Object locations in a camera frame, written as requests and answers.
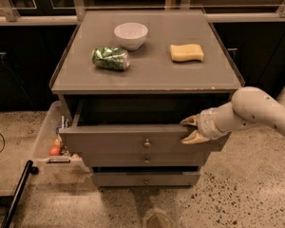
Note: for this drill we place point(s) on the red round fruit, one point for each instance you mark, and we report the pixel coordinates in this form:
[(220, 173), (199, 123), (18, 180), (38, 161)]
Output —
[(55, 151)]

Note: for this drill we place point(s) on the crushed green soda can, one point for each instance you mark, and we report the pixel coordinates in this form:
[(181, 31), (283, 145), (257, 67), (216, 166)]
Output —
[(114, 58)]

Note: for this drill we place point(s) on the grey drawer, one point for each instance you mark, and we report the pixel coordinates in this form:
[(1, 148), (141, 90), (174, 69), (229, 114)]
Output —
[(88, 135), (146, 159), (130, 179)]

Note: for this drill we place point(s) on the grey bottom drawer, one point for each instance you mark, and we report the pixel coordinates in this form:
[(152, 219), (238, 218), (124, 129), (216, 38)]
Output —
[(130, 179)]

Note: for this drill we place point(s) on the clear plastic storage bin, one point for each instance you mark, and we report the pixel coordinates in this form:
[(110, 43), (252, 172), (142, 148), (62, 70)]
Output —
[(55, 169)]

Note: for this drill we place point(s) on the white ceramic bowl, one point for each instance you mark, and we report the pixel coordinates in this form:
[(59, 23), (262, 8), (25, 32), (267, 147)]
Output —
[(131, 36)]

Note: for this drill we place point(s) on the yellow sponge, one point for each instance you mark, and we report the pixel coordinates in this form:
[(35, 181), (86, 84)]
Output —
[(184, 53)]

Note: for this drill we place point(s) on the grey middle drawer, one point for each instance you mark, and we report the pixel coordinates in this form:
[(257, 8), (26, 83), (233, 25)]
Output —
[(146, 159)]

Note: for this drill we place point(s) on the grey drawer cabinet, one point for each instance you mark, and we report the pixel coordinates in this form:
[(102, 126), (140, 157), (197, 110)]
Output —
[(155, 89)]

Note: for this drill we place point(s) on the black metal bar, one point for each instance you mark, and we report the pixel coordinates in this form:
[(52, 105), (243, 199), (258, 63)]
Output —
[(29, 169)]

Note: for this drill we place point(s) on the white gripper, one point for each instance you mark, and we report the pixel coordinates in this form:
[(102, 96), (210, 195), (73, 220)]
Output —
[(208, 123)]

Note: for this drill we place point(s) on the brown snack package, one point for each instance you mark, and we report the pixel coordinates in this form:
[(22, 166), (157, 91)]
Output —
[(62, 124)]

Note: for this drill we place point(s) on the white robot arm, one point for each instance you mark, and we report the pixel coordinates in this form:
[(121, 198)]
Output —
[(249, 106)]

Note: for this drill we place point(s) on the grey top drawer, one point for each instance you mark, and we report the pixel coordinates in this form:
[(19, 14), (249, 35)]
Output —
[(88, 135)]

